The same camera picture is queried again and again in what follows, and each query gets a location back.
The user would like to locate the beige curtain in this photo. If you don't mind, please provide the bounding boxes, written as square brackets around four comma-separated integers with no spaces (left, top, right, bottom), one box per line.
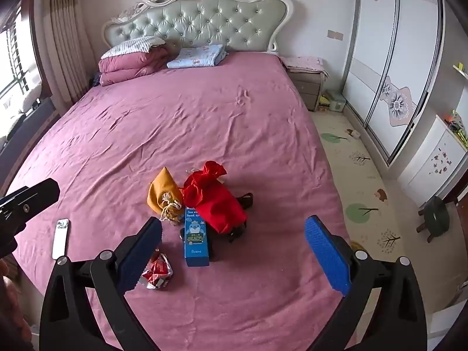
[35,0,90,105]

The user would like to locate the white low cabinet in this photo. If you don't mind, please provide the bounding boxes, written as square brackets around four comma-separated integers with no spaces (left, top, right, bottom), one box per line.
[397,114,468,207]

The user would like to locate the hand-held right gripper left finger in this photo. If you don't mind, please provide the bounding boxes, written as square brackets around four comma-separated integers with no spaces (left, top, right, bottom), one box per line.
[39,216,163,351]

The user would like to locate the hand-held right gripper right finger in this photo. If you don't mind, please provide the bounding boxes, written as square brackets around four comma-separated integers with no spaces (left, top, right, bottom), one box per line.
[304,215,428,351]

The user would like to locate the tufted green headboard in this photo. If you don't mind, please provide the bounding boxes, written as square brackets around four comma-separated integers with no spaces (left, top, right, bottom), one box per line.
[101,0,294,55]

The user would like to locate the folded blue blanket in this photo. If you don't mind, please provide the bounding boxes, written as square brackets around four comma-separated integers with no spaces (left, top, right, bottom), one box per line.
[167,44,229,68]

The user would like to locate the brown bedside table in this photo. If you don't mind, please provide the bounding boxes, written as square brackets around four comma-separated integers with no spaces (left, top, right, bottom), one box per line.
[287,69,328,112]

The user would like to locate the person's left forearm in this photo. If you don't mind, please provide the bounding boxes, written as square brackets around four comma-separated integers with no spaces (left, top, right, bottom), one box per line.
[0,261,34,351]

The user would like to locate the window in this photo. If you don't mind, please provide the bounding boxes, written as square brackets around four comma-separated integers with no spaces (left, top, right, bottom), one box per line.
[0,7,44,110]

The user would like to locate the striped pillow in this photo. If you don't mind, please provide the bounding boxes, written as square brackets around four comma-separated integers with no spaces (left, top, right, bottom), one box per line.
[100,37,166,60]

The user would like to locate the folded pink quilt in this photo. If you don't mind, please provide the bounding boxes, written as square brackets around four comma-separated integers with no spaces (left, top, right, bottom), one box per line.
[98,46,171,87]

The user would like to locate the white sliding wardrobe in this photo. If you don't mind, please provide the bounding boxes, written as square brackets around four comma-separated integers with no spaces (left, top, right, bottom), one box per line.
[342,0,445,165]

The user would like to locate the blue cardboard box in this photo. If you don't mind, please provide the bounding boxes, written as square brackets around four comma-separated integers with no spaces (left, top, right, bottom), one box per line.
[184,207,211,267]

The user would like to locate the dark coiled cable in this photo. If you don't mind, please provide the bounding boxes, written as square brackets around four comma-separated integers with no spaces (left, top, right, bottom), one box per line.
[179,192,254,244]

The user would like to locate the red snack wrapper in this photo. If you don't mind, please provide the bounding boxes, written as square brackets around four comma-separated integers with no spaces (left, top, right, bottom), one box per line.
[138,250,173,290]

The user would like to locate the green round stool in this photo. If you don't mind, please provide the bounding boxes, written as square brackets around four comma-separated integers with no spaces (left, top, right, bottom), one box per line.
[417,195,450,244]

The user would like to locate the yellow drawstring pouch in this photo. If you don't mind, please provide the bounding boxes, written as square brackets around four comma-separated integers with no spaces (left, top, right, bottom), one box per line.
[147,167,184,225]

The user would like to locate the red cloth bag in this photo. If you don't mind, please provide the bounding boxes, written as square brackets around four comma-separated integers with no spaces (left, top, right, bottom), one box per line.
[182,160,247,235]

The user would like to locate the pink cloth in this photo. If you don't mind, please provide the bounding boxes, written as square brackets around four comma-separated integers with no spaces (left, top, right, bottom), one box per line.
[278,56,326,74]

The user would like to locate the tree print play mat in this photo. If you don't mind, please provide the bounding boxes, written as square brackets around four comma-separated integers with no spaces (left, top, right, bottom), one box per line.
[311,110,457,315]

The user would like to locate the dark window seat cushion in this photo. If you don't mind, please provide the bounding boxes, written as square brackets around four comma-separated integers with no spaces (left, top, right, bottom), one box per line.
[0,97,61,191]

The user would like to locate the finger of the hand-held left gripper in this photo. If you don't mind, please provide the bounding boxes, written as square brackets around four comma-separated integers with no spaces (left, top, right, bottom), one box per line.
[0,178,61,224]
[0,223,19,260]

